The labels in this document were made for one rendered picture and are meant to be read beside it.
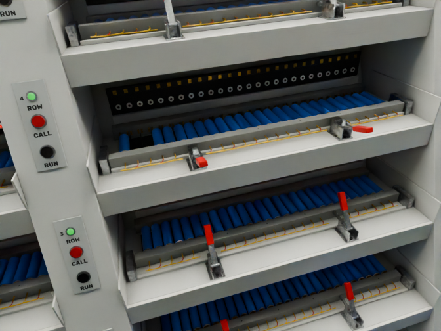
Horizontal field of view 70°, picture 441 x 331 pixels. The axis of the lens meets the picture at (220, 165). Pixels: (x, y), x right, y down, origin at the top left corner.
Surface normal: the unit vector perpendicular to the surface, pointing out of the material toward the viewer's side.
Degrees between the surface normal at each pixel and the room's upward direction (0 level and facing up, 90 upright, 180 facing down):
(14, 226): 110
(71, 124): 90
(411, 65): 90
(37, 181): 90
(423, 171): 90
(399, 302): 20
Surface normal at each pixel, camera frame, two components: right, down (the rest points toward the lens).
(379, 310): -0.07, -0.84
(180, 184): 0.27, 0.51
